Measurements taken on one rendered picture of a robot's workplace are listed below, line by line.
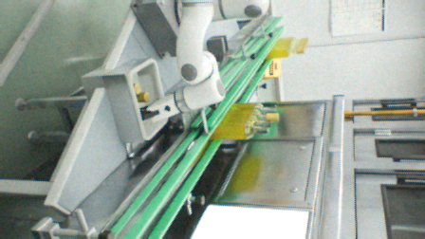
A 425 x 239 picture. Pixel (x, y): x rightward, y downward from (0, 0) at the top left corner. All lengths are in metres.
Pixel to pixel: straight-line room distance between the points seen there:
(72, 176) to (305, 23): 6.46
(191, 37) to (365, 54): 6.45
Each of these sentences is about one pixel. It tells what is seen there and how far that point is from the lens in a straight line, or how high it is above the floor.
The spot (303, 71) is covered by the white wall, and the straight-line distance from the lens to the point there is 7.43.
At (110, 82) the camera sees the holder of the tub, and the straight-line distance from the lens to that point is 1.13.
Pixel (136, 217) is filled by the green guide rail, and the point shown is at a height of 0.92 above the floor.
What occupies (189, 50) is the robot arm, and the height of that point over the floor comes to 1.04.
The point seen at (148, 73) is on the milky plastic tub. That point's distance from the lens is 1.24.
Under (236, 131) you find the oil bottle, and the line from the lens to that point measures 1.36.
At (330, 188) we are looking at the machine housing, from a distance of 1.26.
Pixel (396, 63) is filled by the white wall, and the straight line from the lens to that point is 7.41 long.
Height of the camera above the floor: 1.43
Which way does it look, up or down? 20 degrees down
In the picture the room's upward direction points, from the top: 89 degrees clockwise
